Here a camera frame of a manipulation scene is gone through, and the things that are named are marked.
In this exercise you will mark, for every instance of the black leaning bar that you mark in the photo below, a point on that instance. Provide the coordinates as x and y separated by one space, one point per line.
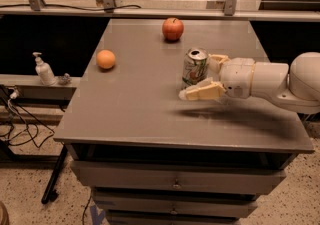
50 194

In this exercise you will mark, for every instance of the top grey drawer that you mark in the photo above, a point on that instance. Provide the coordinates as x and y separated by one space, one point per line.
177 178

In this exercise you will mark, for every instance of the grey drawer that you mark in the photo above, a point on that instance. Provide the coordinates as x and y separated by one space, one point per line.
174 204
147 219
177 178

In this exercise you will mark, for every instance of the grey drawer cabinet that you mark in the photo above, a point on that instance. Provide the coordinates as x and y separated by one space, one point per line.
133 113

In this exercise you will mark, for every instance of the small grey metal object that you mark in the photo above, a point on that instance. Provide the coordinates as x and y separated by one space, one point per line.
64 79

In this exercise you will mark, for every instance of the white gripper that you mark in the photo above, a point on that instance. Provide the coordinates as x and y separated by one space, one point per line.
237 77

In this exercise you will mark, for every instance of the white pump soap bottle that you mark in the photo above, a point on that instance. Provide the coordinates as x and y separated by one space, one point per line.
44 70

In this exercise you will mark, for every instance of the orange fruit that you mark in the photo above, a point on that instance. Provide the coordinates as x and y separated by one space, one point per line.
105 59

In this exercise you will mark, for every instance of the middle grey drawer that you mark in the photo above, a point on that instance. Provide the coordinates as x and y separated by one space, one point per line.
174 204

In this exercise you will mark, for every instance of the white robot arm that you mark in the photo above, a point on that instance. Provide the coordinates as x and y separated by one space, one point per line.
294 87

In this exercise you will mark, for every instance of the bottom grey drawer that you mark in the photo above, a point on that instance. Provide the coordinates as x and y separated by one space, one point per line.
147 219

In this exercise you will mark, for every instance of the green white 7up can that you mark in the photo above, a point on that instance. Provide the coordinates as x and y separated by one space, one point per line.
195 66

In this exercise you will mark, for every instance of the red apple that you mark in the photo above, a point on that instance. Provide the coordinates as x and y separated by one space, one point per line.
172 29

